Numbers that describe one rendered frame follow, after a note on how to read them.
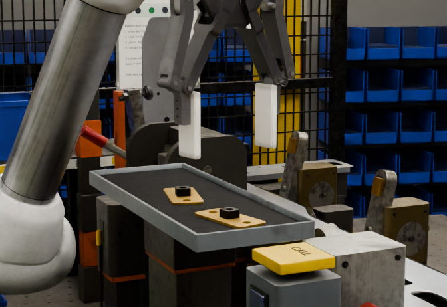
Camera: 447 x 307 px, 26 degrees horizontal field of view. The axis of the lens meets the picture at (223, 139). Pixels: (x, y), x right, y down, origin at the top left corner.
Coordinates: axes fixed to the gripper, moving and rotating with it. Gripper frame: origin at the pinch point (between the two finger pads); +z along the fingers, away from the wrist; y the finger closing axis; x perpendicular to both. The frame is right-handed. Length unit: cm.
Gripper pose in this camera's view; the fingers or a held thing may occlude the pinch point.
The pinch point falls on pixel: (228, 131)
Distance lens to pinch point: 104.1
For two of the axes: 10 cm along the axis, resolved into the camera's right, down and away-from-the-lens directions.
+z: 0.0, 9.9, 1.7
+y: 7.8, -1.0, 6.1
